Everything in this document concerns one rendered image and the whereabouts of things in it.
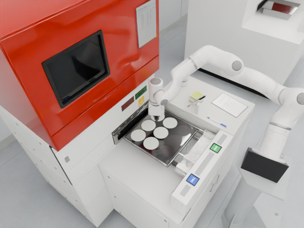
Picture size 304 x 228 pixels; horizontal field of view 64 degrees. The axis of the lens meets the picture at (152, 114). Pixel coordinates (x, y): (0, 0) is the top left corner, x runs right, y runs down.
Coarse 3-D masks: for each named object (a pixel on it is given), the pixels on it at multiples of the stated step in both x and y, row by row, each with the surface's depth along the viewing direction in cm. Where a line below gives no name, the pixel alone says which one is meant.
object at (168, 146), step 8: (144, 120) 171; (152, 120) 171; (176, 120) 170; (136, 128) 166; (168, 128) 165; (176, 128) 165; (184, 128) 165; (192, 128) 165; (128, 136) 162; (152, 136) 161; (168, 136) 161; (176, 136) 161; (184, 136) 161; (136, 144) 158; (160, 144) 157; (168, 144) 156; (176, 144) 156; (152, 152) 153; (160, 152) 152; (168, 152) 152; (168, 160) 148
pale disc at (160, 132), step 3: (156, 129) 165; (159, 129) 165; (162, 129) 165; (165, 129) 165; (153, 132) 164; (156, 132) 164; (159, 132) 164; (162, 132) 163; (165, 132) 163; (156, 135) 162; (159, 135) 162; (162, 135) 162; (165, 135) 162
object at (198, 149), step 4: (204, 136) 163; (200, 140) 160; (204, 140) 160; (208, 140) 160; (196, 144) 158; (200, 144) 158; (204, 144) 158; (208, 144) 158; (192, 148) 156; (196, 148) 156; (200, 148) 156; (204, 148) 156; (192, 152) 154; (196, 152) 154; (200, 152) 154; (192, 156) 152; (196, 156) 152; (184, 160) 150; (184, 164) 148; (188, 164) 148; (176, 172) 147; (180, 172) 145; (184, 176) 144
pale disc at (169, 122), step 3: (165, 120) 171; (168, 120) 170; (171, 120) 170; (174, 120) 170; (165, 123) 169; (168, 123) 168; (171, 123) 168; (174, 123) 168; (165, 126) 167; (168, 126) 167; (171, 126) 167; (174, 126) 167
